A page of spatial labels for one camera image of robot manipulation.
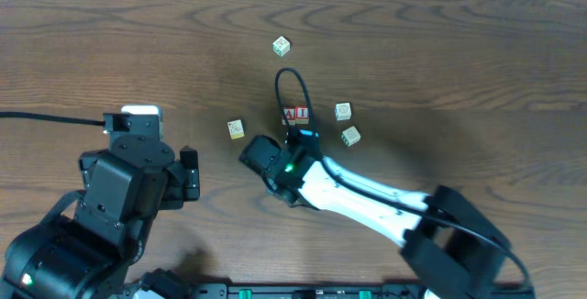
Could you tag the red letter I block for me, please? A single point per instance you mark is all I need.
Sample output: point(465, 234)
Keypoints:
point(301, 115)

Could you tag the green-edged wooden block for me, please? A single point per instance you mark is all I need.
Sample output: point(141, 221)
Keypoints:
point(350, 136)
point(281, 46)

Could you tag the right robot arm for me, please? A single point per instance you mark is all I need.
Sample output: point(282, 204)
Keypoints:
point(452, 248)

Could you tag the red letter A block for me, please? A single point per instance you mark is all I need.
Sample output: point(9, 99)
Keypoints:
point(289, 116)

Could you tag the blue-edged wooden block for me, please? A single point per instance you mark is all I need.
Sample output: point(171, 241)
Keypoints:
point(343, 111)

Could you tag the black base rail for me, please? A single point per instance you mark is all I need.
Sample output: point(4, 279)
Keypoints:
point(339, 291)

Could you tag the far green-edged wooden block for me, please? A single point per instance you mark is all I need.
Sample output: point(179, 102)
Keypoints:
point(281, 46)

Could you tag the yellow-edged butterfly block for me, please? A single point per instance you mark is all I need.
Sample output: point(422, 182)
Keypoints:
point(236, 129)

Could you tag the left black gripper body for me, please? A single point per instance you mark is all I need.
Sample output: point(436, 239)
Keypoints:
point(186, 176)

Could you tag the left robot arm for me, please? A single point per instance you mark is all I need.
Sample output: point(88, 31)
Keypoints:
point(84, 246)

